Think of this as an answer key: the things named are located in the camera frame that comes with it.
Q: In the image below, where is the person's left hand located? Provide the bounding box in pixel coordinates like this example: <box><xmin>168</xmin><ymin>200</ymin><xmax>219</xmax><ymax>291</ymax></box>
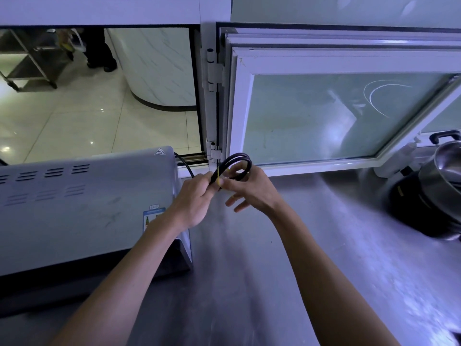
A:
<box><xmin>163</xmin><ymin>171</ymin><xmax>224</xmax><ymax>232</ymax></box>

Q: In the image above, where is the person's right hand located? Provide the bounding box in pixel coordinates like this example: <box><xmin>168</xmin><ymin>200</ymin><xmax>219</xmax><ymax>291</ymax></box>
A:
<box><xmin>225</xmin><ymin>164</ymin><xmax>286</xmax><ymax>220</ymax></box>

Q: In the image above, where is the black power cable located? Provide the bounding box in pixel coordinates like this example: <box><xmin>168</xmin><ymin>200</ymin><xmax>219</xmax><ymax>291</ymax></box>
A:
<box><xmin>174</xmin><ymin>152</ymin><xmax>253</xmax><ymax>187</ymax></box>

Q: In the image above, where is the person's right forearm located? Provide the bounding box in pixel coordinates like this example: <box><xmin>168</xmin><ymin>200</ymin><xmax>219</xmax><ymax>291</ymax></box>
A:
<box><xmin>268</xmin><ymin>202</ymin><xmax>401</xmax><ymax>346</ymax></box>

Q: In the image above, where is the person's left forearm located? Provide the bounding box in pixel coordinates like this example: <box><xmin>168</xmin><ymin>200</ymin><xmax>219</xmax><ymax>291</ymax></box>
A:
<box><xmin>49</xmin><ymin>212</ymin><xmax>192</xmax><ymax>346</ymax></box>

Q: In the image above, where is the white window hinge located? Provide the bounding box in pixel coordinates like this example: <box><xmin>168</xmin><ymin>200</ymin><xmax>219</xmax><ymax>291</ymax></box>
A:
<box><xmin>206</xmin><ymin>48</ymin><xmax>224</xmax><ymax>93</ymax></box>
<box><xmin>206</xmin><ymin>138</ymin><xmax>223</xmax><ymax>163</ymax></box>

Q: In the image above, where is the white framed glass window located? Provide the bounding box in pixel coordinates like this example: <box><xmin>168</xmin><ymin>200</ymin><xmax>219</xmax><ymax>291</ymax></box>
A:
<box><xmin>219</xmin><ymin>26</ymin><xmax>461</xmax><ymax>178</ymax></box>

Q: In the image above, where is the white marble counter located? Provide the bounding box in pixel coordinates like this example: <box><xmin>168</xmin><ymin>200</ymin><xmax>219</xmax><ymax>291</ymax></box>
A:
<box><xmin>105</xmin><ymin>27</ymin><xmax>198</xmax><ymax>112</ymax></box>

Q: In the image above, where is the silver countertop oven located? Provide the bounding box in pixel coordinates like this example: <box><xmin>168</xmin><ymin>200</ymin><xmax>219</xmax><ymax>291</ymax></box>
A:
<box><xmin>0</xmin><ymin>145</ymin><xmax>194</xmax><ymax>318</ymax></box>

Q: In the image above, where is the black cooker base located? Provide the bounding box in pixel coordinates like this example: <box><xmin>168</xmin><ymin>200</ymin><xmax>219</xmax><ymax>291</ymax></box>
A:
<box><xmin>388</xmin><ymin>168</ymin><xmax>461</xmax><ymax>242</ymax></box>

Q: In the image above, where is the stainless steel pot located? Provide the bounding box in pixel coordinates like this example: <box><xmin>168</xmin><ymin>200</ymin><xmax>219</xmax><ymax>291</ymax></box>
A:
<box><xmin>417</xmin><ymin>140</ymin><xmax>461</xmax><ymax>215</ymax></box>

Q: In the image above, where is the metal shelf trolley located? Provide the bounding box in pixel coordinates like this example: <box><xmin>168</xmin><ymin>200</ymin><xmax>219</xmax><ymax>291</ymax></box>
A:
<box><xmin>0</xmin><ymin>28</ymin><xmax>75</xmax><ymax>93</ymax></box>

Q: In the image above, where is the black pot handle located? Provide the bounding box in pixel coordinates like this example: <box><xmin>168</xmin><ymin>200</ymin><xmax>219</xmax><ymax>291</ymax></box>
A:
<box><xmin>428</xmin><ymin>130</ymin><xmax>461</xmax><ymax>145</ymax></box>

